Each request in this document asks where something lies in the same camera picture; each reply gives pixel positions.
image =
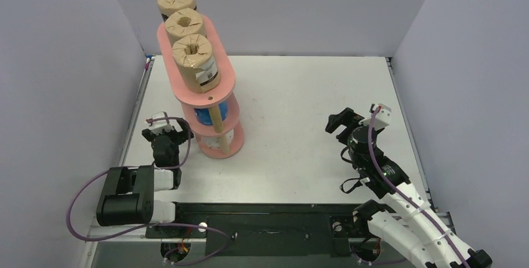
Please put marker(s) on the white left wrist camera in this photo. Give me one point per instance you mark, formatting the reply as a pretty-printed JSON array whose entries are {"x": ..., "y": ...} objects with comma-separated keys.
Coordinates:
[{"x": 159, "y": 123}]

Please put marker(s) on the brown paper roll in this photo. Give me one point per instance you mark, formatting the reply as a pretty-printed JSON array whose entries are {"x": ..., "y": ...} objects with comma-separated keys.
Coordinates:
[{"x": 168, "y": 7}]

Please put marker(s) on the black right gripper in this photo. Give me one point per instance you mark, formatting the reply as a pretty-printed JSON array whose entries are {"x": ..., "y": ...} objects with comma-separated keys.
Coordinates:
[{"x": 347, "y": 124}]

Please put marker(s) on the brown roll front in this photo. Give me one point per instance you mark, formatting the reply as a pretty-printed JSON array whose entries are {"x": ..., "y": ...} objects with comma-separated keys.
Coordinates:
[{"x": 183, "y": 23}]

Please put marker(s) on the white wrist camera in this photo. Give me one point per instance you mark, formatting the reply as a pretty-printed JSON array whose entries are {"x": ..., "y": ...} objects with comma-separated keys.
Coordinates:
[
  {"x": 381, "y": 117},
  {"x": 159, "y": 123}
]

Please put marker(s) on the white dotted roll top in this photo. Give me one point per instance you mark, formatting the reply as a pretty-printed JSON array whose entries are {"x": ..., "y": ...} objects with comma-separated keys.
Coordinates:
[{"x": 229, "y": 137}]

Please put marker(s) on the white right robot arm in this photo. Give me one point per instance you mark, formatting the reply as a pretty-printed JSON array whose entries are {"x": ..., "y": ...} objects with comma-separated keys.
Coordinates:
[{"x": 401, "y": 216}]

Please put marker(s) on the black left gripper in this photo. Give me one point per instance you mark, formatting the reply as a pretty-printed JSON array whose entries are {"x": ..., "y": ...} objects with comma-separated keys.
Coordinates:
[{"x": 181, "y": 136}]

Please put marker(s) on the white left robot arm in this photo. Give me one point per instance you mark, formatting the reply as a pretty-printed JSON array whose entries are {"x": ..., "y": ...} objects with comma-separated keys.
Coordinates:
[{"x": 128, "y": 194}]

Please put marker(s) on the white dotted roll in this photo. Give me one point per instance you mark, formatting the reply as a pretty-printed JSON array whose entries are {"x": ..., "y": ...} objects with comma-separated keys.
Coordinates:
[
  {"x": 212, "y": 142},
  {"x": 229, "y": 137}
]

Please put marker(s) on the pink three-tier shelf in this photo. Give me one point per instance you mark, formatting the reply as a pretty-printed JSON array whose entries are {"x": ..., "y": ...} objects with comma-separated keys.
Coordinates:
[{"x": 222, "y": 93}]

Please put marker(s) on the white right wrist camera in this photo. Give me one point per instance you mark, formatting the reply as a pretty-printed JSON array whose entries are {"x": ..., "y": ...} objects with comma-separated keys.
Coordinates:
[{"x": 381, "y": 117}]

